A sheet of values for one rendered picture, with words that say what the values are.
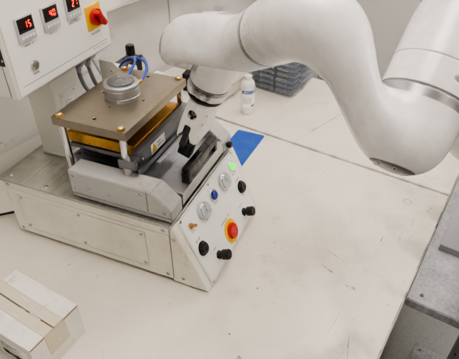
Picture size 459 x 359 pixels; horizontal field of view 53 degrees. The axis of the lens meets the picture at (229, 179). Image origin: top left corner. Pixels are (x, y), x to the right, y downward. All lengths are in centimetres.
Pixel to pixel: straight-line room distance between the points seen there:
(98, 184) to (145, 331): 32
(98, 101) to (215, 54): 39
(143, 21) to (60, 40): 78
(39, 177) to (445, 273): 98
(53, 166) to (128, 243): 28
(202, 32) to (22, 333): 64
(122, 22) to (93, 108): 76
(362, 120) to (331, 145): 105
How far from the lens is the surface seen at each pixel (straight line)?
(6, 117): 153
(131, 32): 180
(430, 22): 56
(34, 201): 119
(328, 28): 52
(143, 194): 96
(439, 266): 123
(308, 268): 114
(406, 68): 54
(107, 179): 100
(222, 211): 112
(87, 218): 110
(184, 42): 78
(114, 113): 100
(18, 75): 101
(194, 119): 94
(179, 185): 100
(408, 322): 207
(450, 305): 116
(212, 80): 89
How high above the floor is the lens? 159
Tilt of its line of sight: 37 degrees down
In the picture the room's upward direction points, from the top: straight up
